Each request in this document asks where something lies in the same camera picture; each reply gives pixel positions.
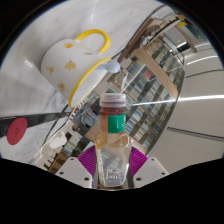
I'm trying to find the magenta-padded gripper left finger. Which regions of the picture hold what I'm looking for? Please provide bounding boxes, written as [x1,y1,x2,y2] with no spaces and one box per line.
[54,145,100,190]

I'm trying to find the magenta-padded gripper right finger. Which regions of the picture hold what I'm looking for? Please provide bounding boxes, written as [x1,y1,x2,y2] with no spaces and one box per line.
[127,146,170,190]

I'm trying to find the clear plastic bottle green label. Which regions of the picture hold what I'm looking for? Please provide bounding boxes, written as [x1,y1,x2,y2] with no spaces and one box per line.
[94,92,132,188]

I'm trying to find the black building model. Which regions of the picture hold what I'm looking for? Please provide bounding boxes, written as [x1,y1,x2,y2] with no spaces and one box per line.
[71,99,101,134]

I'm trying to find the wide book-filled bookcase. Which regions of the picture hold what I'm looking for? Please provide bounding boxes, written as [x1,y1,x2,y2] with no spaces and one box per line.
[123,43,178,151]

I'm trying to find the flat round red coaster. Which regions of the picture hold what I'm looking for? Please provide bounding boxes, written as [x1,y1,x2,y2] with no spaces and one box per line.
[6,116,29,146]

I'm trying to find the curved ceiling light strip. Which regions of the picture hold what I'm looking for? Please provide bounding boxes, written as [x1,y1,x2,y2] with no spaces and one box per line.
[132,94,224,108]

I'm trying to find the white sloped building model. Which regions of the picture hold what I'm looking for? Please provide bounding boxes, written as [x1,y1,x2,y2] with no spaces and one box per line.
[113,70,130,94]

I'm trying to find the light blue spoon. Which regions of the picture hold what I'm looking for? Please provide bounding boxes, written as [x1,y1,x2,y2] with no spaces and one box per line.
[94,59,122,74]

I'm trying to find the book-filled bookcase behind glass railing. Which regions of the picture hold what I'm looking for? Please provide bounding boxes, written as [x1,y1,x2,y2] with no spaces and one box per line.
[146,28,186,73]

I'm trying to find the white mug yellow handle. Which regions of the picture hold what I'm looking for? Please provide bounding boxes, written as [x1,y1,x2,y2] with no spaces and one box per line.
[39,28,116,109]

